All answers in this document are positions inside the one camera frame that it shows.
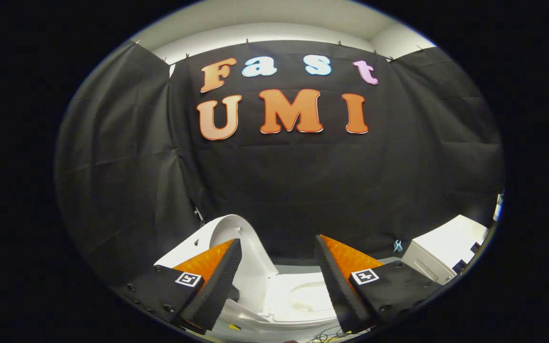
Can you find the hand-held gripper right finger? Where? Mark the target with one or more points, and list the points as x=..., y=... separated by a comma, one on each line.
x=341, y=290

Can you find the black backdrop cloth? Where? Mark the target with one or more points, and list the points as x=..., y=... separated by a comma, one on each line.
x=303, y=190

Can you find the small blue clip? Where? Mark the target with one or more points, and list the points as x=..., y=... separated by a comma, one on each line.
x=397, y=246

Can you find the yellow black floor tape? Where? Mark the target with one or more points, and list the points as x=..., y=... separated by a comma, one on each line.
x=234, y=327

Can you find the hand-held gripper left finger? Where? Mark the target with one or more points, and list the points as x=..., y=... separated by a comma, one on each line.
x=215, y=290

